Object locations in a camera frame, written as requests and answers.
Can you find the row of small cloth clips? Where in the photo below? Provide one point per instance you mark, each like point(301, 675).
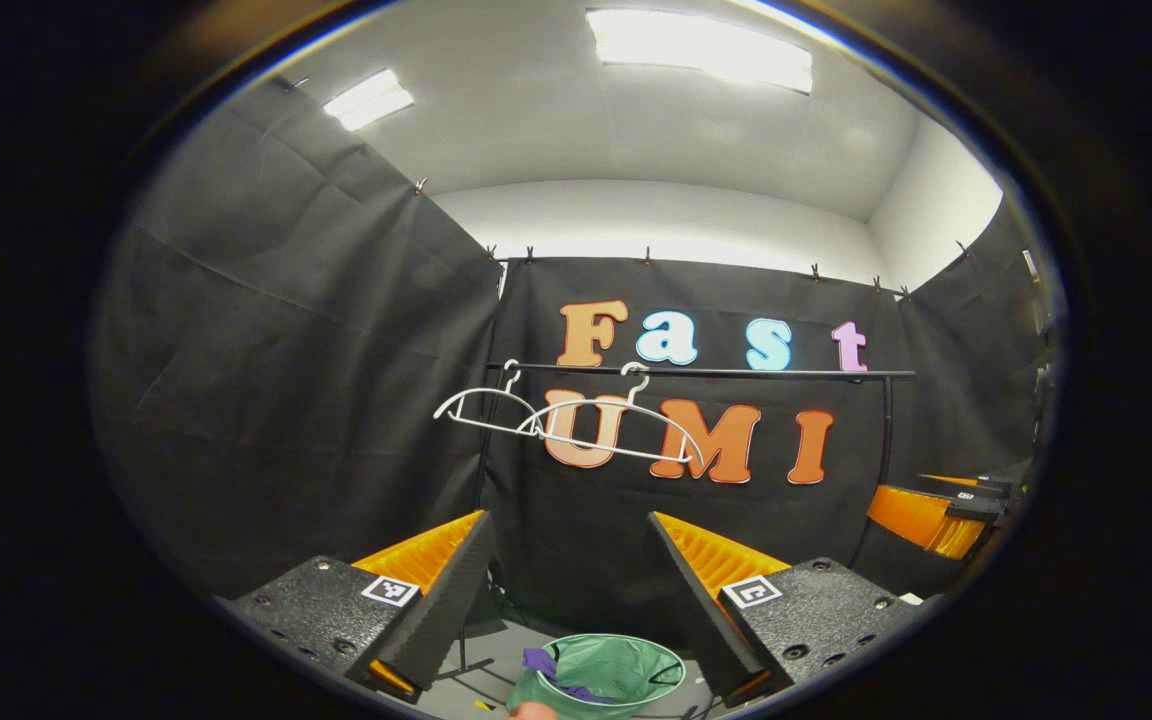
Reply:
point(529, 254)

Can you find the small ceiling light panel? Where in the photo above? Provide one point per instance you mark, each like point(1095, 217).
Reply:
point(368, 98)

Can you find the black backdrop cloth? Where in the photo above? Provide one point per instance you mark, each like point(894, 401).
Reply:
point(266, 350)

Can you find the white plastic hanger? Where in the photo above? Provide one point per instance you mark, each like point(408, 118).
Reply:
point(636, 410)
point(481, 393)

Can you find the large ceiling light panel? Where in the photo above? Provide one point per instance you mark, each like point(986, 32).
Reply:
point(701, 48)

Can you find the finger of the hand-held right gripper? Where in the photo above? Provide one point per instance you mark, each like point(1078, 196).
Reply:
point(986, 486)
point(911, 515)

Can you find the green laundry hamper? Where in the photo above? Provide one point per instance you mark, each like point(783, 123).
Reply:
point(626, 670)

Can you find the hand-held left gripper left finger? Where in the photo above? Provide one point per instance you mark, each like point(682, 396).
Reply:
point(451, 590)

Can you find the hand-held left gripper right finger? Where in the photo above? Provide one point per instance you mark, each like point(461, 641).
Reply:
point(686, 590)

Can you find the black clothes rail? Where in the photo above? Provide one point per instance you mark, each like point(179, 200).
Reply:
point(736, 372)

